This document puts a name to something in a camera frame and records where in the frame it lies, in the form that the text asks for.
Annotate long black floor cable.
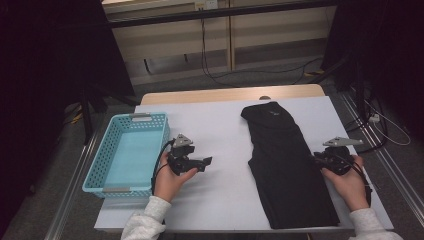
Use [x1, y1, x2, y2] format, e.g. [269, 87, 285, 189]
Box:
[213, 56, 324, 81]

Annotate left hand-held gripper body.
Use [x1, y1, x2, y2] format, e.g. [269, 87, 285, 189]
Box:
[165, 133, 198, 177]

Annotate white floor cable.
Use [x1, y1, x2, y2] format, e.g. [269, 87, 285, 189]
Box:
[364, 99, 412, 147]

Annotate person's right hand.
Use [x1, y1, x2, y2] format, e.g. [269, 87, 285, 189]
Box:
[321, 154, 369, 213]

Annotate blue perforated plastic basket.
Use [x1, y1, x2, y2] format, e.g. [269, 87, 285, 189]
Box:
[81, 112, 171, 200]

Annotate black cable hanging from socket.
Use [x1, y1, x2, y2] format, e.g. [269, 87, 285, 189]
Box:
[199, 9, 241, 89]

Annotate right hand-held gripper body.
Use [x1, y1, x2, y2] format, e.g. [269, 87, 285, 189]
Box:
[316, 136, 364, 177]

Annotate person's left hand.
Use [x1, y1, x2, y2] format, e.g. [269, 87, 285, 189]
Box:
[153, 153, 198, 203]

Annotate metal floor rail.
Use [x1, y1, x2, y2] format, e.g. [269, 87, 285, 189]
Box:
[44, 133, 101, 240]
[339, 91, 424, 218]

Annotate black metal stand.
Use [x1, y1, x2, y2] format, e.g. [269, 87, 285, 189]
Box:
[79, 93, 141, 146]
[308, 53, 368, 121]

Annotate black floor cable bundle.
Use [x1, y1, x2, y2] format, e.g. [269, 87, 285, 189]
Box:
[344, 96, 389, 154]

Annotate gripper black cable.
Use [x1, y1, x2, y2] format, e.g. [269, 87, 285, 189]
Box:
[346, 159, 373, 208]
[151, 139, 176, 196]

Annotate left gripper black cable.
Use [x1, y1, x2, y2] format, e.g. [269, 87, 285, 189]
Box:
[151, 139, 176, 196]

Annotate white wall socket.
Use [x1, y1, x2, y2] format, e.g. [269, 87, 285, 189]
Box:
[194, 0, 219, 11]

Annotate dark curtain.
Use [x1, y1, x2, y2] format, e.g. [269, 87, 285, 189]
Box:
[321, 0, 424, 141]
[0, 0, 136, 234]

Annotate black pants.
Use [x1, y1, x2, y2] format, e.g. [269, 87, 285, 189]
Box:
[240, 101, 341, 230]

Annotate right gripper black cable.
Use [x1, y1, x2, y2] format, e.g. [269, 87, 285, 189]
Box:
[346, 159, 373, 208]

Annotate white table cover sheet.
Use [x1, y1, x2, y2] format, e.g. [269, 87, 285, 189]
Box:
[94, 95, 394, 233]

